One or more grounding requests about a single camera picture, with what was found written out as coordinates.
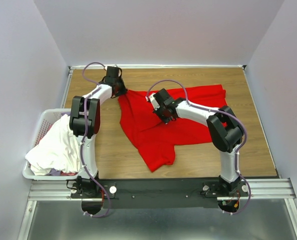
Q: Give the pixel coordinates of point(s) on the red t shirt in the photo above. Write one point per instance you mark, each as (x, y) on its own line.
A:
(155, 140)

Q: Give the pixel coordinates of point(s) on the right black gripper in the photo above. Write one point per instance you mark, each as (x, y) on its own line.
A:
(165, 120)

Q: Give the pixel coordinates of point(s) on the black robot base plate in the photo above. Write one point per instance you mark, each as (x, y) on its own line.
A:
(108, 195)

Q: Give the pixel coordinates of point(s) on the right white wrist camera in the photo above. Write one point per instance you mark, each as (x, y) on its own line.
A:
(152, 100)

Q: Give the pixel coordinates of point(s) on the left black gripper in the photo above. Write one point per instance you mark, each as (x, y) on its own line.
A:
(123, 90)

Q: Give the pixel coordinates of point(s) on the white t shirt in basket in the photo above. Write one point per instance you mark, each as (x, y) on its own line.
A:
(57, 152)

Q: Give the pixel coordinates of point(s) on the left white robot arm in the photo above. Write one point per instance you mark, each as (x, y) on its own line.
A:
(85, 120)

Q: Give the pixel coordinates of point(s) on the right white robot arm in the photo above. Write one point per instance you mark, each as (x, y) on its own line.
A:
(227, 132)

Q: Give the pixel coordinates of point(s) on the white laundry basket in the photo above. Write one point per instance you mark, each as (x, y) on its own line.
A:
(47, 119)

